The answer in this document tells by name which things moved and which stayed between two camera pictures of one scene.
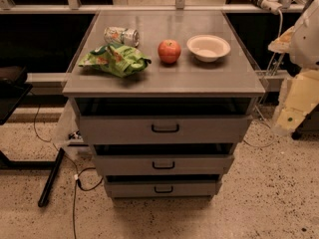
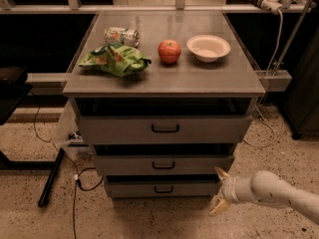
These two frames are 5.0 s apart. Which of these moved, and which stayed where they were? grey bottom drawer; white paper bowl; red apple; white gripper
Moved: white gripper
Stayed: white paper bowl; grey bottom drawer; red apple
